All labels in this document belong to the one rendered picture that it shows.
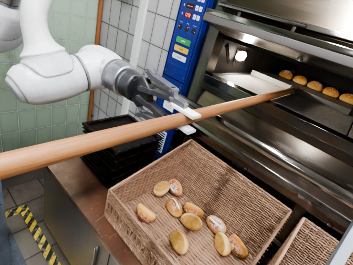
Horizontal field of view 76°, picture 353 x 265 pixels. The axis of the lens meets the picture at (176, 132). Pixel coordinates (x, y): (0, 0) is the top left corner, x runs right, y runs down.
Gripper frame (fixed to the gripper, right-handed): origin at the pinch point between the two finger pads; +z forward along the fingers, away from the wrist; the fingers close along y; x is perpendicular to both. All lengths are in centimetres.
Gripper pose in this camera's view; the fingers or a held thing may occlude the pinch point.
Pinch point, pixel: (183, 118)
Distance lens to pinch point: 51.3
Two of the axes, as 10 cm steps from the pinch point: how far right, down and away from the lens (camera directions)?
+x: -6.5, 2.0, -7.4
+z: 7.2, 5.0, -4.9
